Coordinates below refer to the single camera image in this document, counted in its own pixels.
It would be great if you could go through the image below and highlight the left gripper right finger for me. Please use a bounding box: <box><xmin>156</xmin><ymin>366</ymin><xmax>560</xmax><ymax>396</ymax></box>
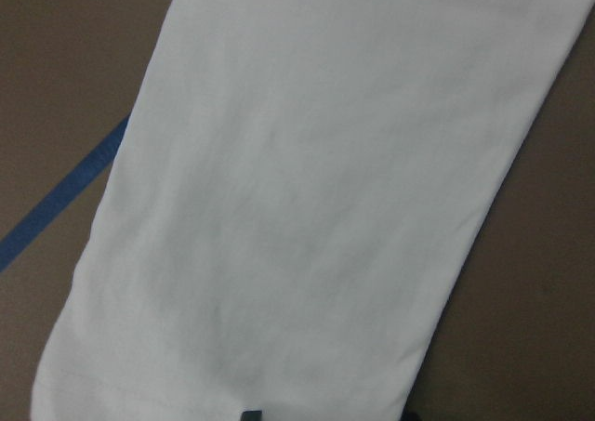
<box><xmin>403</xmin><ymin>411</ymin><xmax>421</xmax><ymax>421</ymax></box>

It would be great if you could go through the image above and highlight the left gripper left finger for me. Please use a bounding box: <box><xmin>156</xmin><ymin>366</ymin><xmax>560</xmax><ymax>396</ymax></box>
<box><xmin>241</xmin><ymin>410</ymin><xmax>261</xmax><ymax>421</ymax></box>

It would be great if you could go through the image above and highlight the white long-sleeve printed shirt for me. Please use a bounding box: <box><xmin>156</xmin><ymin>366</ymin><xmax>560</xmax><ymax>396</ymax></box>
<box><xmin>31</xmin><ymin>0</ymin><xmax>594</xmax><ymax>420</ymax></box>

